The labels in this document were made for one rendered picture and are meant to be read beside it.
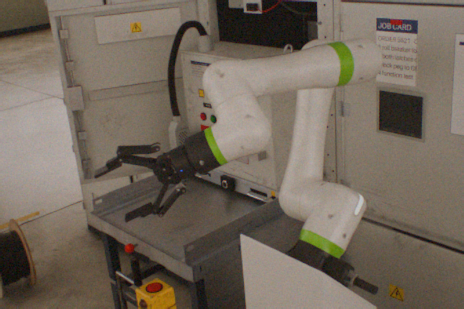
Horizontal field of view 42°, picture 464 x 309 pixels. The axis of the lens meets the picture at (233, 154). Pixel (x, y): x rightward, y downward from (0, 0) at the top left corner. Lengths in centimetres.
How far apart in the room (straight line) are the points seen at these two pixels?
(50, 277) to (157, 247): 174
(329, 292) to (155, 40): 145
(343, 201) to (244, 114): 44
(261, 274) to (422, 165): 68
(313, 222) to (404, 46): 65
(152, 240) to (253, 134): 90
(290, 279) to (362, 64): 58
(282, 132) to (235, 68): 81
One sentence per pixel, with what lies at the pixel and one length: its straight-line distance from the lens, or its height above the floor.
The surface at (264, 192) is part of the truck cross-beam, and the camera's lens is 224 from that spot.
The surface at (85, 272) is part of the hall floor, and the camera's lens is 372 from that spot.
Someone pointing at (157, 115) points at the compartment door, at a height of 109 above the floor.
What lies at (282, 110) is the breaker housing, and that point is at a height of 122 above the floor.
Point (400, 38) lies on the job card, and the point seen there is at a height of 147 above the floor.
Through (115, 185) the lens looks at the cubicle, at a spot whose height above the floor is 47.
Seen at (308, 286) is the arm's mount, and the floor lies 99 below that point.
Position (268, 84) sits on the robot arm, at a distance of 143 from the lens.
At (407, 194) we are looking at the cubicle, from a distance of 210.
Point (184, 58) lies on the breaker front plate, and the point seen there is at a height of 136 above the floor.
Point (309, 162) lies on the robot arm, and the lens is 175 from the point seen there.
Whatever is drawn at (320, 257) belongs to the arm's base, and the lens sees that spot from 161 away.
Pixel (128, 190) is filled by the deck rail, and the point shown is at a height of 89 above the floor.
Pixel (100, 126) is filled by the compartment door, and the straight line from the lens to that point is 265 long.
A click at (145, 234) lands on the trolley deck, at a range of 216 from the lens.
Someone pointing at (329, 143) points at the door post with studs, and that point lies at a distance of 226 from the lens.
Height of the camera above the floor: 185
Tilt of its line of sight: 21 degrees down
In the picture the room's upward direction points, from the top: 5 degrees counter-clockwise
